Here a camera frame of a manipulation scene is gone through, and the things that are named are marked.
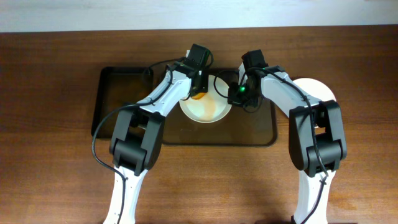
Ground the orange green scrub sponge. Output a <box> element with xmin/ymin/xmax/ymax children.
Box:
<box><xmin>191</xmin><ymin>93</ymin><xmax>206</xmax><ymax>100</ymax></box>

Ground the white plate corner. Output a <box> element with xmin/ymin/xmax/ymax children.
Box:
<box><xmin>179</xmin><ymin>75</ymin><xmax>232</xmax><ymax>123</ymax></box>

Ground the white plate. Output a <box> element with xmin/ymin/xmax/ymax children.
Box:
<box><xmin>293</xmin><ymin>78</ymin><xmax>336</xmax><ymax>101</ymax></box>

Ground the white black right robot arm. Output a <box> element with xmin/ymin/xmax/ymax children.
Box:
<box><xmin>228</xmin><ymin>50</ymin><xmax>347</xmax><ymax>223</ymax></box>

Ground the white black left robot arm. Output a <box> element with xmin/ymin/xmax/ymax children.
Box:
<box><xmin>104</xmin><ymin>44</ymin><xmax>214</xmax><ymax>223</ymax></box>

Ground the brown serving tray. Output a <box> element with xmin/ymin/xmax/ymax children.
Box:
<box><xmin>163</xmin><ymin>69</ymin><xmax>277</xmax><ymax>146</ymax></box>

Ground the black water basin tray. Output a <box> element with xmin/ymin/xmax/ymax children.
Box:
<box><xmin>91</xmin><ymin>67</ymin><xmax>154</xmax><ymax>134</ymax></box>

